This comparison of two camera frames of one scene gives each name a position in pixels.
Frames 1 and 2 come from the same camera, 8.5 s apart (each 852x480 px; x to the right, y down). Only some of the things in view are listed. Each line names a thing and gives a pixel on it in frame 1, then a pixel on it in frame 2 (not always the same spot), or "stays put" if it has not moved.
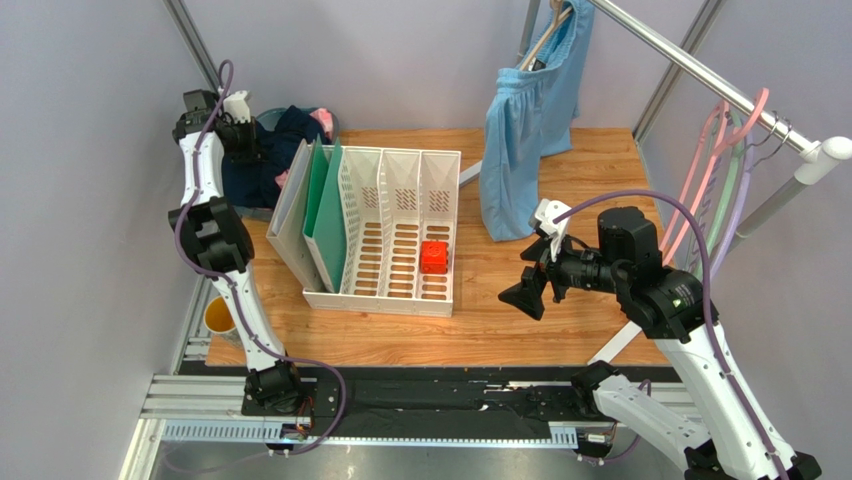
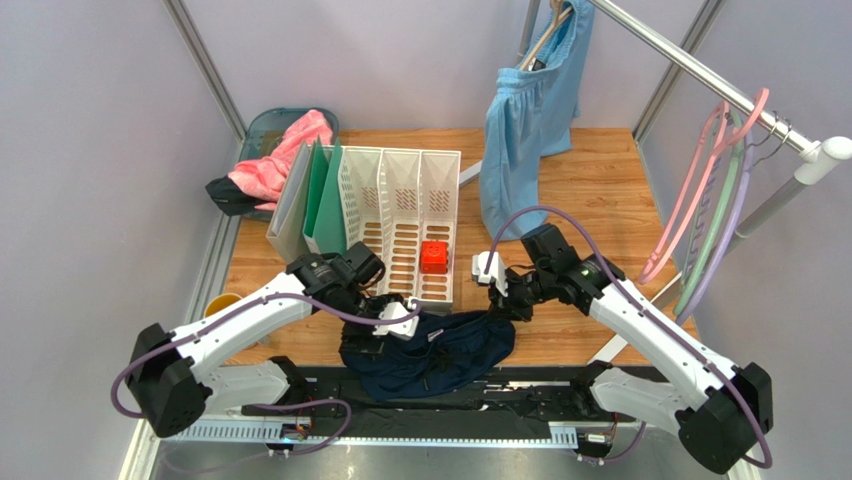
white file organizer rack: (400, 233) stays put
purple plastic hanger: (738, 223) stays put
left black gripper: (252, 152) to (352, 341)
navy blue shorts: (253, 184) to (448, 348)
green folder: (322, 215) stays put
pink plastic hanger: (717, 148) stays put
